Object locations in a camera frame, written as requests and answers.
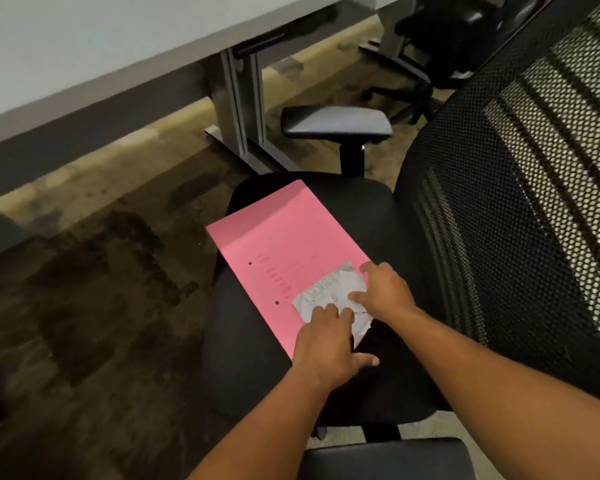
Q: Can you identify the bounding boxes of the person's left hand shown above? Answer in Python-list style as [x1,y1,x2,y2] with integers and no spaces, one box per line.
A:
[291,303,381,393]

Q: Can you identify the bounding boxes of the person's right hand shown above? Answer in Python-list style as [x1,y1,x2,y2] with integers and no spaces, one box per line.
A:
[347,262,422,323]

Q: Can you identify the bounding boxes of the white paper receipt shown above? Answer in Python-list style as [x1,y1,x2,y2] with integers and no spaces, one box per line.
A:
[292,262,374,348]

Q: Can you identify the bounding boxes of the person's right forearm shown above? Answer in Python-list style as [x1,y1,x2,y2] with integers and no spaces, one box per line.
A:
[380,307,600,480]

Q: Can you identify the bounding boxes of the person's left forearm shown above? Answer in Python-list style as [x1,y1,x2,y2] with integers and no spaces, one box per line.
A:
[187,366,342,480]

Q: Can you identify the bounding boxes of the pink paper folder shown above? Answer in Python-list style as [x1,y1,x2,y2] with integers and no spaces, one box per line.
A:
[205,179,374,364]

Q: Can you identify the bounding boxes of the black mesh office chair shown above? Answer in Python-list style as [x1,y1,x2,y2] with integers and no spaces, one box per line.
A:
[200,0,600,480]

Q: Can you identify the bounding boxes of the white desk with grey legs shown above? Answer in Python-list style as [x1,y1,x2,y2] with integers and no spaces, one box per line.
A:
[0,0,417,205]

